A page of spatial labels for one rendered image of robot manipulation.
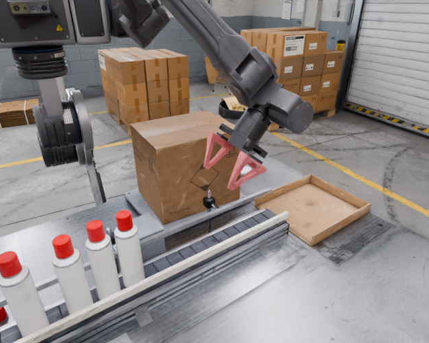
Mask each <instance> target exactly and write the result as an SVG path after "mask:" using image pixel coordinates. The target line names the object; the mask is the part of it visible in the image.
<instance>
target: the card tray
mask: <svg viewBox="0 0 429 343"><path fill-rule="evenodd" d="M255 207H256V208H257V209H258V210H261V209H263V208H267V209H269V210H271V211H272V212H274V213H275V214H277V215H279V214H281V213H283V212H285V211H287V212H288V213H289V216H288V218H286V219H285V221H287V223H289V231H290V232H292V233H293V234H294V235H296V236H297V237H299V238H300V239H301V240H303V241H304V242H306V243H307V244H308V245H310V246H314V245H315V244H317V243H318V242H320V241H322V240H324V239H325V238H327V237H328V236H330V235H332V234H333V233H335V232H337V231H338V230H340V229H342V228H343V227H346V226H347V225H349V224H350V223H352V222H353V221H356V220H357V219H359V218H360V217H362V216H363V215H365V214H367V213H368V211H369V207H370V203H368V202H367V201H364V200H363V199H360V198H359V197H356V196H355V195H352V194H351V193H348V192H346V191H344V190H342V189H340V188H338V187H337V186H334V185H333V184H330V183H329V182H326V181H325V180H322V179H321V178H318V177H316V176H314V175H312V174H309V175H307V176H305V177H302V178H300V179H297V180H295V181H293V182H290V183H288V184H285V185H283V186H280V187H278V188H276V189H274V190H272V192H271V193H268V194H267V195H264V196H262V197H259V198H257V199H255Z"/></svg>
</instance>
